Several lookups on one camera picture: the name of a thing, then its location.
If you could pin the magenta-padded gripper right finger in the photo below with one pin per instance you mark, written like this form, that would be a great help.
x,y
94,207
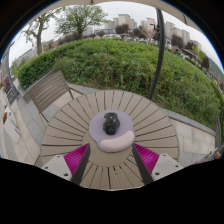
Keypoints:
x,y
147,159

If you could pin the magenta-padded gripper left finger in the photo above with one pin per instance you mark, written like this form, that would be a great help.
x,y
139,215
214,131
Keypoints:
x,y
75,159

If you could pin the black computer mouse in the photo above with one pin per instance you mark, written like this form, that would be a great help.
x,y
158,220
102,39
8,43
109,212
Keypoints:
x,y
111,125

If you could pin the purple mouse pad, wrist rest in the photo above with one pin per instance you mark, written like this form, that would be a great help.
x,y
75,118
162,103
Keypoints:
x,y
96,130

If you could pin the white planter box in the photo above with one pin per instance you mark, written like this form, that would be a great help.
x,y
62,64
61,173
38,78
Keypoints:
x,y
11,128

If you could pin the slatted wooden chair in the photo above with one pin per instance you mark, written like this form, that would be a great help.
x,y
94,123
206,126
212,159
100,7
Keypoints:
x,y
48,90

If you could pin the tall grey sign pillar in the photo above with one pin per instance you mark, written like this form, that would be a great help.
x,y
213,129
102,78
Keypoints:
x,y
11,90

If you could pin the beige cantilever patio umbrella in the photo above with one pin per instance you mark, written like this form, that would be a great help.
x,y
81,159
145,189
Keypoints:
x,y
159,53

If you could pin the thin sparse-leaved tree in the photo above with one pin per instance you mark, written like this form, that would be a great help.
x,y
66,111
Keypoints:
x,y
38,36

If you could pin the group of apartment buildings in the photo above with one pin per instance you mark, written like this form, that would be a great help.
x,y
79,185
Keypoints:
x,y
150,26

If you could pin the round full-crowned tree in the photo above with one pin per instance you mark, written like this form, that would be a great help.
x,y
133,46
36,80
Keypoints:
x,y
81,18

